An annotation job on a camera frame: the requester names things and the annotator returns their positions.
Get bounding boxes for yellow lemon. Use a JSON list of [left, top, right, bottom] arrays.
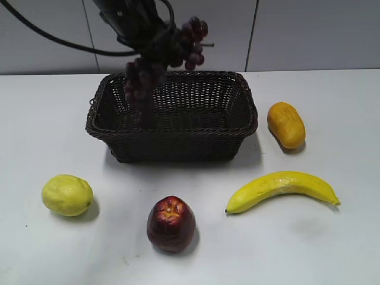
[[42, 175, 94, 217]]

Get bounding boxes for orange mango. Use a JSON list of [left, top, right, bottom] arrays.
[[267, 102, 306, 149]]

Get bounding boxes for black wicker basket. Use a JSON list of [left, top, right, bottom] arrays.
[[85, 71, 258, 163]]

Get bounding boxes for yellow banana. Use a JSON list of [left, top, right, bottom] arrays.
[[225, 171, 341, 214]]

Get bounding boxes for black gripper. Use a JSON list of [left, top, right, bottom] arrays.
[[94, 0, 169, 53]]

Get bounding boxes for purple grape bunch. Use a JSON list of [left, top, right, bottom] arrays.
[[123, 16, 208, 129]]

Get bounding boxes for dark red apple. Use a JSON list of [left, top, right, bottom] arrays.
[[147, 195, 196, 253]]

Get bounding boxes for black cable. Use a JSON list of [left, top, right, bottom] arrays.
[[0, 0, 176, 56]]

